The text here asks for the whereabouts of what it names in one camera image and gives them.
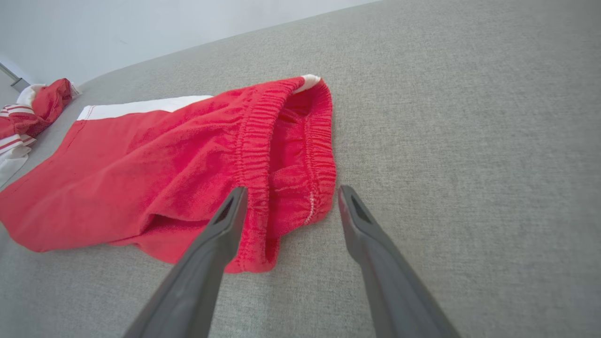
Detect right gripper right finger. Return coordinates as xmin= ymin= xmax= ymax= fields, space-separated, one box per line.
xmin=338 ymin=184 xmax=461 ymax=338

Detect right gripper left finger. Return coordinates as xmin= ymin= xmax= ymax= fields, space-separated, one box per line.
xmin=123 ymin=186 xmax=249 ymax=338

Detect red shorts with white stripe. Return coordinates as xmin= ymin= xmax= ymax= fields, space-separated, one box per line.
xmin=0 ymin=74 xmax=338 ymax=274

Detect red shirt with white sleeves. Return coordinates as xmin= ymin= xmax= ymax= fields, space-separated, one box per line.
xmin=0 ymin=78 xmax=82 ymax=186

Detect grey fabric sofa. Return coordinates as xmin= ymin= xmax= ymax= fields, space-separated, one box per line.
xmin=0 ymin=0 xmax=601 ymax=338

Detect grey metal frame bar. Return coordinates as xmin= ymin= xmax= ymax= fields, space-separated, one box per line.
xmin=0 ymin=61 xmax=31 ymax=92

